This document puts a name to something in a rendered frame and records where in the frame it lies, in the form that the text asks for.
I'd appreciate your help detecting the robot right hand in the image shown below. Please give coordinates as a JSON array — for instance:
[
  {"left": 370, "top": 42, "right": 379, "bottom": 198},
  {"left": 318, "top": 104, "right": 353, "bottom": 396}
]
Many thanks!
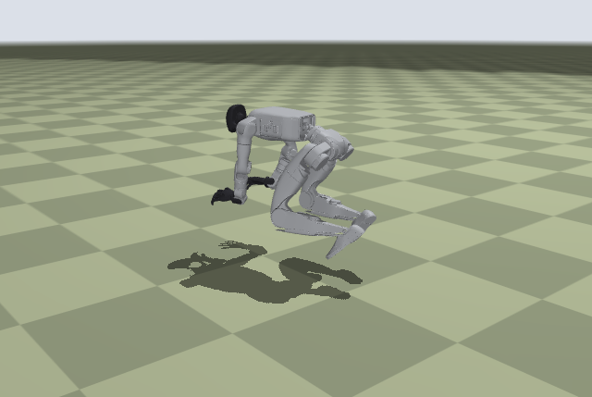
[{"left": 247, "top": 177, "right": 275, "bottom": 190}]

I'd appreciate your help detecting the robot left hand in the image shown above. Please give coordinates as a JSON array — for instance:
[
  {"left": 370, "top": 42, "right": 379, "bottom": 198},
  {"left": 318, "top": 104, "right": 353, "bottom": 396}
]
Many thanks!
[{"left": 211, "top": 187, "right": 241, "bottom": 205}]

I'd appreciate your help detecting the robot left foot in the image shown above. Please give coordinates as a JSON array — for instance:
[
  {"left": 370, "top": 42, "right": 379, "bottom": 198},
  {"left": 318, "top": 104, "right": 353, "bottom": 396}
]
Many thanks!
[{"left": 326, "top": 225, "right": 365, "bottom": 260}]

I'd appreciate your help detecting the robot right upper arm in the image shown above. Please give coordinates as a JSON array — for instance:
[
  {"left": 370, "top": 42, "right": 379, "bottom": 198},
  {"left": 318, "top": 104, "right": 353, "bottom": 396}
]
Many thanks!
[{"left": 281, "top": 141, "right": 297, "bottom": 160}]

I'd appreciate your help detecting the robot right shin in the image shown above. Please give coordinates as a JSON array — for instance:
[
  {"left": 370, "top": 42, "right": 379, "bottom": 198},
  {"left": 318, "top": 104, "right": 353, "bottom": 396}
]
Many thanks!
[{"left": 305, "top": 193, "right": 361, "bottom": 221}]

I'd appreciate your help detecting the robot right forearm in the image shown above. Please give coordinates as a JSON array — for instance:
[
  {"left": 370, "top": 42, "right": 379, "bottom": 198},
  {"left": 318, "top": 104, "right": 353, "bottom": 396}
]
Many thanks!
[{"left": 267, "top": 154, "right": 290, "bottom": 190}]

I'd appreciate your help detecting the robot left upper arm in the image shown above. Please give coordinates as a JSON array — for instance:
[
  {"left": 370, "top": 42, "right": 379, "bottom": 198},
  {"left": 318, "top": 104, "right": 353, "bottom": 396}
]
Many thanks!
[{"left": 236, "top": 117, "right": 257, "bottom": 175}]

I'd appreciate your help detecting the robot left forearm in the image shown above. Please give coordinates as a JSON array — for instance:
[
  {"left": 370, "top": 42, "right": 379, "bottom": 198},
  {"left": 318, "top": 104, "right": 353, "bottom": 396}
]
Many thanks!
[{"left": 234, "top": 160, "right": 248, "bottom": 205}]

